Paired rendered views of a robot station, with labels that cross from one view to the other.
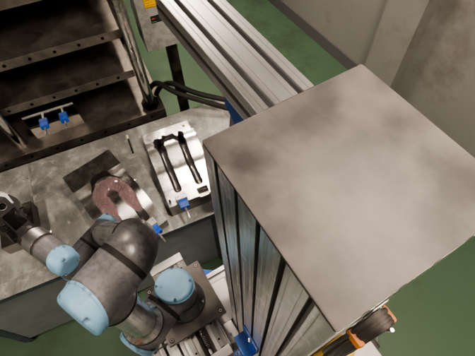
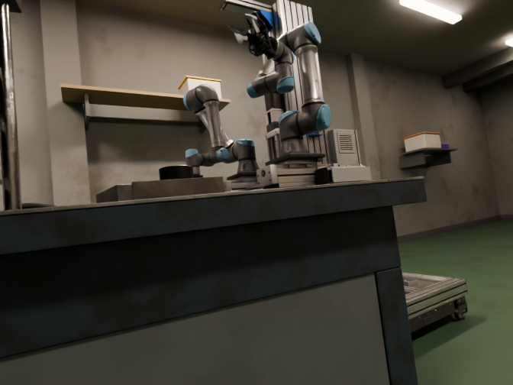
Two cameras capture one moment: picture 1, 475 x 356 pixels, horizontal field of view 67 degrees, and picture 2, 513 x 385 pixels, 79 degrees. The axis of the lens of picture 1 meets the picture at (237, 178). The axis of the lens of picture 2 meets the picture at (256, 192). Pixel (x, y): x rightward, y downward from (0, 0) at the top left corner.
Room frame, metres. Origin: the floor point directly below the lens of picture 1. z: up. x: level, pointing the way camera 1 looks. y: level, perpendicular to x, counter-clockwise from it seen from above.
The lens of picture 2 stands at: (0.56, 1.80, 0.77)
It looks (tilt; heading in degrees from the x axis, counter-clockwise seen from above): 4 degrees up; 269
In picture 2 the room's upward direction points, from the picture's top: 7 degrees counter-clockwise
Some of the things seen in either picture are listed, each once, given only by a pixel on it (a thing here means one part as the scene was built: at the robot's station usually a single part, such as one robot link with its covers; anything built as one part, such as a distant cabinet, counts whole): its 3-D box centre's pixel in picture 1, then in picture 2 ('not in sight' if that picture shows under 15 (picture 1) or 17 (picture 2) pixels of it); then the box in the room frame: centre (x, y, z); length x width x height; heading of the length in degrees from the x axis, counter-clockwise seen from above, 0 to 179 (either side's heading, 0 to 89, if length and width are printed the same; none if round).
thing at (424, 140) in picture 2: not in sight; (422, 143); (-2.58, -3.62, 1.69); 0.49 x 0.41 x 0.28; 29
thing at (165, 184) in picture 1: (179, 160); not in sight; (1.06, 0.29, 0.87); 0.50 x 0.26 x 0.14; 22
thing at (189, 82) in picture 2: not in sight; (200, 93); (0.99, -1.67, 2.21); 0.40 x 0.33 x 0.23; 29
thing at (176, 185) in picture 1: (176, 158); not in sight; (1.04, 0.30, 0.92); 0.35 x 0.16 x 0.09; 22
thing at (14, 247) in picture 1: (20, 227); (176, 197); (0.74, 1.04, 0.84); 0.20 x 0.15 x 0.07; 22
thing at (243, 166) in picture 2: not in sight; (247, 166); (0.56, -0.22, 1.09); 0.15 x 0.15 x 0.10
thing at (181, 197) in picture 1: (184, 205); not in sight; (0.78, 0.25, 0.89); 0.13 x 0.05 x 0.05; 22
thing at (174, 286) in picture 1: (174, 290); (291, 125); (0.31, 0.22, 1.20); 0.13 x 0.12 x 0.14; 145
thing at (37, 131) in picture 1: (47, 91); not in sight; (1.60, 1.10, 0.87); 0.50 x 0.27 x 0.17; 22
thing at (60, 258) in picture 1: (56, 255); (282, 56); (0.36, 0.50, 1.43); 0.11 x 0.08 x 0.09; 55
